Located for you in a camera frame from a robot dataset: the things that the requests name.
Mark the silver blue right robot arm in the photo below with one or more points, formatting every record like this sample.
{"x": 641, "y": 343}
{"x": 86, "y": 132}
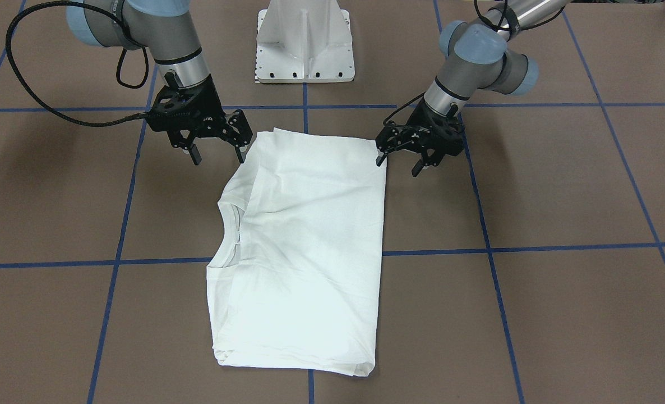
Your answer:
{"x": 164, "y": 28}

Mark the white long-sleeve printed shirt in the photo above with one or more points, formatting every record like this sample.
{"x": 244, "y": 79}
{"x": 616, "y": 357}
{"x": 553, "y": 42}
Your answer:
{"x": 295, "y": 282}

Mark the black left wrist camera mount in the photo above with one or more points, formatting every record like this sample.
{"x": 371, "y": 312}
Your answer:
{"x": 439, "y": 140}

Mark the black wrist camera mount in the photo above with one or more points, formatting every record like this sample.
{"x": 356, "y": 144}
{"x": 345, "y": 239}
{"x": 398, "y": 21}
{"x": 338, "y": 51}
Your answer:
{"x": 439, "y": 140}
{"x": 171, "y": 110}

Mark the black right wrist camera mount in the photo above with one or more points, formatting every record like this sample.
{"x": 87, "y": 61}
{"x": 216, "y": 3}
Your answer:
{"x": 171, "y": 110}

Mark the white camera post with base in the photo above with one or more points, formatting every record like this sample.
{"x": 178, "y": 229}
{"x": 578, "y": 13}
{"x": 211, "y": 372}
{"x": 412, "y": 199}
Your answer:
{"x": 304, "y": 42}

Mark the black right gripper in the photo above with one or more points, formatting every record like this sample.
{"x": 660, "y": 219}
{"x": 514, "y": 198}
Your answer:
{"x": 211, "y": 104}

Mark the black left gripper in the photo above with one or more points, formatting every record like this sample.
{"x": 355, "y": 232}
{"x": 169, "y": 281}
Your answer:
{"x": 425, "y": 120}

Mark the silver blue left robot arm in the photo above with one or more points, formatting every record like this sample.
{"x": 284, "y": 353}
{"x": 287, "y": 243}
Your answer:
{"x": 477, "y": 57}

